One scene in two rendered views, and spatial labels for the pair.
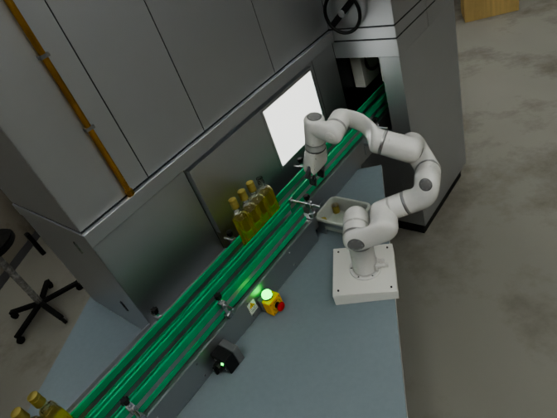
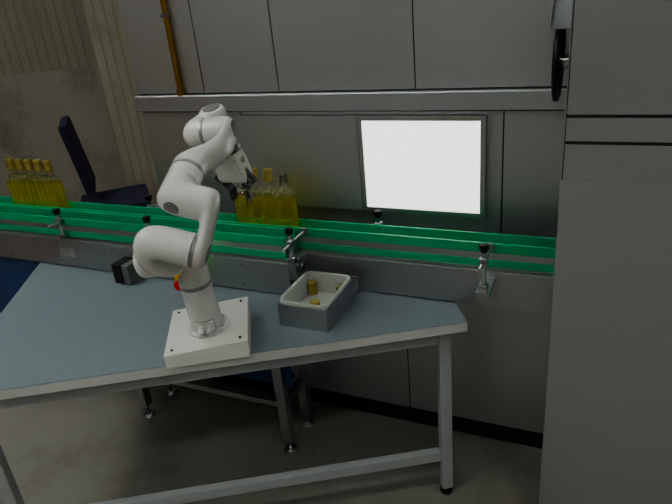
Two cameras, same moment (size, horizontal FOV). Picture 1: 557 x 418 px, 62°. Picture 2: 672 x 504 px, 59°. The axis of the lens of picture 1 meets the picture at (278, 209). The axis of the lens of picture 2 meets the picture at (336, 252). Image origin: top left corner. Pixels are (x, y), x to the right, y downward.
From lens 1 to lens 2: 217 cm
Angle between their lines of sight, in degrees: 57
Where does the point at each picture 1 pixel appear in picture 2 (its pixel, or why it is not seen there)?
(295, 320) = (166, 304)
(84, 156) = (159, 37)
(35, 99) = not seen: outside the picture
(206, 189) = (250, 147)
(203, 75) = (299, 32)
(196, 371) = (109, 254)
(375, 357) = (90, 361)
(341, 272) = not seen: hidden behind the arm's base
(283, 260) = (230, 263)
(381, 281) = (183, 342)
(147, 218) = not seen: hidden behind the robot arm
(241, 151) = (309, 142)
